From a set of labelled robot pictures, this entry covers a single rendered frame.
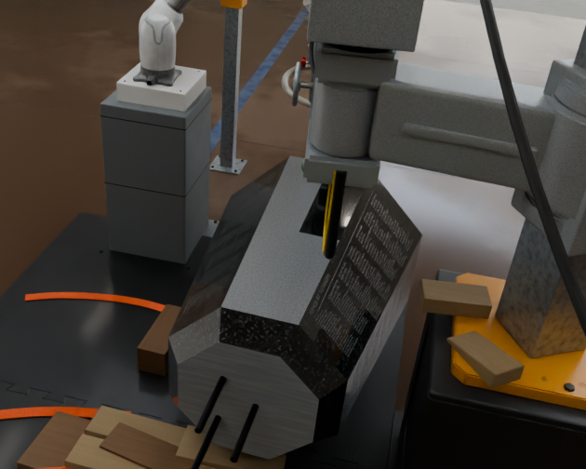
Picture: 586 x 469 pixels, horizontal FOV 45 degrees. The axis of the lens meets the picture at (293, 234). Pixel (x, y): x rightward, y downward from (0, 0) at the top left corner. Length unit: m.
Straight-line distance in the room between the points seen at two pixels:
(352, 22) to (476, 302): 0.92
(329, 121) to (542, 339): 0.83
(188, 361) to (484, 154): 0.98
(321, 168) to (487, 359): 0.67
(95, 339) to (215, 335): 1.23
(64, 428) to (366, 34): 1.67
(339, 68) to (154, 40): 1.57
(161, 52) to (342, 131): 1.54
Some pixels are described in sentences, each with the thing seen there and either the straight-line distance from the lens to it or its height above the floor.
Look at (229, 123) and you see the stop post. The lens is 4.30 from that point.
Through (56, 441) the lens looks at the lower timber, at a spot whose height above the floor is 0.15.
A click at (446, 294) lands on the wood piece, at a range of 2.13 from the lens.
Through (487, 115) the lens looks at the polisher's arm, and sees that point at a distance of 1.76.
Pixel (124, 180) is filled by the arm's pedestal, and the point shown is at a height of 0.43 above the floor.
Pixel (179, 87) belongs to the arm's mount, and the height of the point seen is 0.88.
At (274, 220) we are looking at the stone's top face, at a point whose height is 0.82.
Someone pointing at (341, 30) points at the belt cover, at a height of 1.60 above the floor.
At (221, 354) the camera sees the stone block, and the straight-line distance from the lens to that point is 1.96.
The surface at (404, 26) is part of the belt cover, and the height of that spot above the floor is 1.62.
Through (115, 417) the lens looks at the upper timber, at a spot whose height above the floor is 0.25.
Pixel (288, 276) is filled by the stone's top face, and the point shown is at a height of 0.82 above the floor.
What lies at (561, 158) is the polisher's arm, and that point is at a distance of 1.76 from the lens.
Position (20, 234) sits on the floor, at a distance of 3.86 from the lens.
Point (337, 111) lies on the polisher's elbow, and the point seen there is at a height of 1.37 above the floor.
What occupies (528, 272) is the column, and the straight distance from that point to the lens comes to 2.02.
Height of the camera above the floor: 2.06
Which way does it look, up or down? 33 degrees down
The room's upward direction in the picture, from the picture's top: 6 degrees clockwise
